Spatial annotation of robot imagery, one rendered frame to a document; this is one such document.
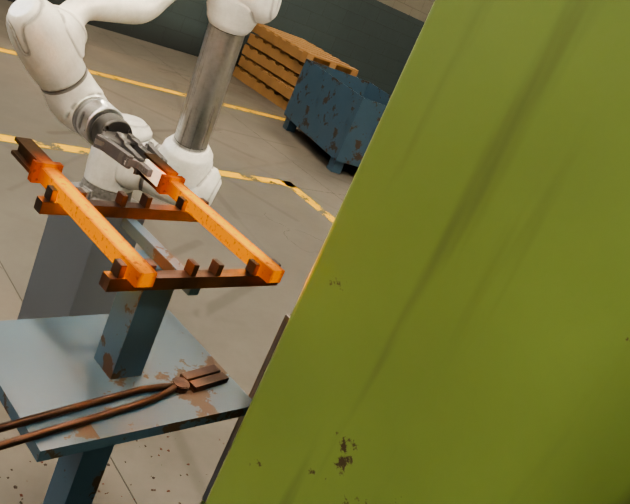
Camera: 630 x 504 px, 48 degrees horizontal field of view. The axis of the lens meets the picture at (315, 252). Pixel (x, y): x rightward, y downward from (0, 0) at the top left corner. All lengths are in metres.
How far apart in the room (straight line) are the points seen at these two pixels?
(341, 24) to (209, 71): 8.56
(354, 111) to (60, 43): 4.91
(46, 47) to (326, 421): 0.92
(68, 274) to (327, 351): 1.53
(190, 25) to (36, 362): 8.14
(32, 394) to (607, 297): 0.81
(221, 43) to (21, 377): 1.10
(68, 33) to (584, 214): 1.08
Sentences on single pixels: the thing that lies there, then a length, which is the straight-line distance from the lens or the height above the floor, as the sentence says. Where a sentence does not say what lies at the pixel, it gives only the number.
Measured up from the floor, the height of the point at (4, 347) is 0.76.
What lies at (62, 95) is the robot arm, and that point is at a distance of 1.52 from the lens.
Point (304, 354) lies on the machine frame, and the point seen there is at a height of 1.05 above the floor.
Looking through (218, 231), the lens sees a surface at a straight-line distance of 1.18.
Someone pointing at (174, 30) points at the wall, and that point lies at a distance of 9.09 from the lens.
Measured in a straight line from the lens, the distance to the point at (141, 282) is 0.94.
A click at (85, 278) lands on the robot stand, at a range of 2.26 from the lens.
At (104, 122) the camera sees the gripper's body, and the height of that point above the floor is 1.04.
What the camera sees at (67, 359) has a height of 0.76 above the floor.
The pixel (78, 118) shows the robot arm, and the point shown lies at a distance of 1.50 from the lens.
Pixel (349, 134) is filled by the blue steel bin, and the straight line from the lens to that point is 6.24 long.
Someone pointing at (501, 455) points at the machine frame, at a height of 1.11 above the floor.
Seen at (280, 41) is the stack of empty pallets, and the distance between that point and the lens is 8.49.
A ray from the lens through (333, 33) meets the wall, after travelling 10.45.
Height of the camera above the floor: 1.45
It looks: 20 degrees down
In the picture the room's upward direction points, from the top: 24 degrees clockwise
